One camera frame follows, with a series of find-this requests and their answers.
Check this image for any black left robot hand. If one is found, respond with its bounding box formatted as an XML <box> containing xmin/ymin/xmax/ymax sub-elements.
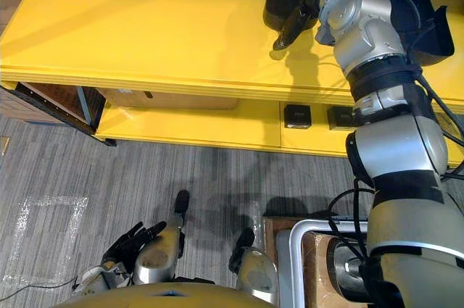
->
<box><xmin>102</xmin><ymin>220</ymin><xmax>168</xmax><ymax>273</ymax></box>

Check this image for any brown cardboard box under shelf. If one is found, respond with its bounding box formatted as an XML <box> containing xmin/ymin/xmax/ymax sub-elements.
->
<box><xmin>96</xmin><ymin>86</ymin><xmax>239</xmax><ymax>111</ymax></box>

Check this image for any yellow metal shelf unit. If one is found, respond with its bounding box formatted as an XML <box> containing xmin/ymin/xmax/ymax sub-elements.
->
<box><xmin>0</xmin><ymin>0</ymin><xmax>464</xmax><ymax>170</ymax></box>

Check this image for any glossy robot torso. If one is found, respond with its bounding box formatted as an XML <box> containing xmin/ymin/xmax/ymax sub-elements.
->
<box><xmin>53</xmin><ymin>281</ymin><xmax>278</xmax><ymax>308</ymax></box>

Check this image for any clear tape square on floor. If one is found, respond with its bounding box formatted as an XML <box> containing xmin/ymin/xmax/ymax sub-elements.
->
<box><xmin>5</xmin><ymin>194</ymin><xmax>90</xmax><ymax>283</ymax></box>

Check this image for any silver right robot leg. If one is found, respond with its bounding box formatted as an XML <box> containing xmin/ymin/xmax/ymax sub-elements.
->
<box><xmin>228</xmin><ymin>227</ymin><xmax>281</xmax><ymax>304</ymax></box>

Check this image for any small black square box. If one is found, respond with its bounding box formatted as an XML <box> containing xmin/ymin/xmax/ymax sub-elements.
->
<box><xmin>326</xmin><ymin>106</ymin><xmax>359</xmax><ymax>132</ymax></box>
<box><xmin>283</xmin><ymin>104</ymin><xmax>313</xmax><ymax>130</ymax></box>

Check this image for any brown wooden board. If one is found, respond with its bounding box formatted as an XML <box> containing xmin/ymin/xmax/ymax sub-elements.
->
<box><xmin>16</xmin><ymin>81</ymin><xmax>107</xmax><ymax>131</ymax></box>

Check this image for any open cardboard box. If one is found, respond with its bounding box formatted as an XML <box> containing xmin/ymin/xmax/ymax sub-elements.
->
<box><xmin>302</xmin><ymin>230</ymin><xmax>367</xmax><ymax>308</ymax></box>

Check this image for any thin black floor cable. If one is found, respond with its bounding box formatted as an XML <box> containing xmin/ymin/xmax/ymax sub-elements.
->
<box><xmin>0</xmin><ymin>275</ymin><xmax>79</xmax><ymax>299</ymax></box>

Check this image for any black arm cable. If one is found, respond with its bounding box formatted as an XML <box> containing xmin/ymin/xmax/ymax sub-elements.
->
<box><xmin>407</xmin><ymin>57</ymin><xmax>464</xmax><ymax>182</ymax></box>

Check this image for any black looped cable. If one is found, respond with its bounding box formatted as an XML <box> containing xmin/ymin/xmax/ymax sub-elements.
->
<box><xmin>327</xmin><ymin>177</ymin><xmax>378</xmax><ymax>262</ymax></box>

